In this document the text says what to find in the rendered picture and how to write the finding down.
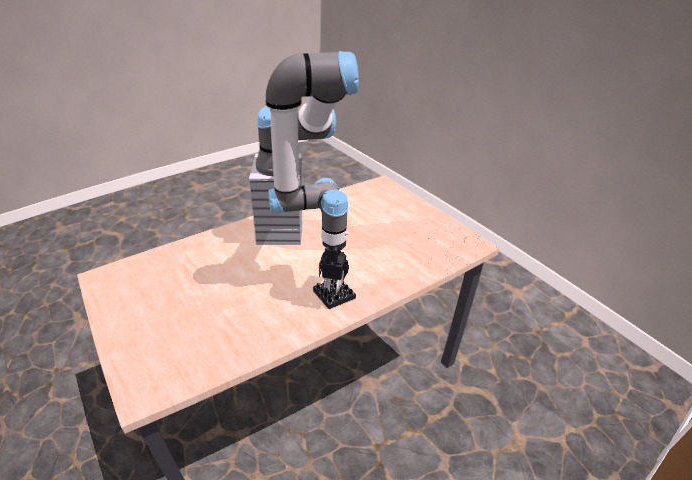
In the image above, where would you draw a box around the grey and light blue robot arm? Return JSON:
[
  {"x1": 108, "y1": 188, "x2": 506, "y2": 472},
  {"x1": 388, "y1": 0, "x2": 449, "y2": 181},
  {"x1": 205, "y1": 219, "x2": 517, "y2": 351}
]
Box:
[{"x1": 256, "y1": 51, "x2": 358, "y2": 247}]

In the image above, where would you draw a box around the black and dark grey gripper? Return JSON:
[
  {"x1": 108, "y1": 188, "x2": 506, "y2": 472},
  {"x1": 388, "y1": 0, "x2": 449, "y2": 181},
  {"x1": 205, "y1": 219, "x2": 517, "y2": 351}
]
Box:
[{"x1": 319, "y1": 240, "x2": 349, "y2": 293}]

